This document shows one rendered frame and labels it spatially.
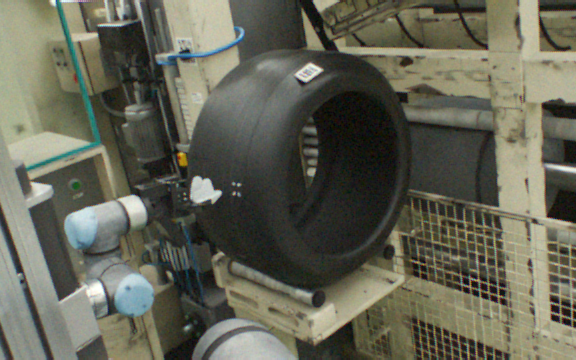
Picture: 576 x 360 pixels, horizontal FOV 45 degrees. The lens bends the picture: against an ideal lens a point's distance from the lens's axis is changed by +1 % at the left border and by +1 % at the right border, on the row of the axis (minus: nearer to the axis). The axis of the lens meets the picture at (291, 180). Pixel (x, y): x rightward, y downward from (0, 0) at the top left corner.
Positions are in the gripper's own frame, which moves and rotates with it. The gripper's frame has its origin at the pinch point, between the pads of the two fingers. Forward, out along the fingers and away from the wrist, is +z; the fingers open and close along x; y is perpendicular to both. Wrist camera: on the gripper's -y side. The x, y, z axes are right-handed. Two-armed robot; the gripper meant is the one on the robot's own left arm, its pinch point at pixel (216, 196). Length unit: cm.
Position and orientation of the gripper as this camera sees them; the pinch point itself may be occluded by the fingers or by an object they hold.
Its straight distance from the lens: 162.4
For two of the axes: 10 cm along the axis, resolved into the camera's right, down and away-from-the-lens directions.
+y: -0.8, -9.6, -2.8
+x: -6.7, -1.6, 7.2
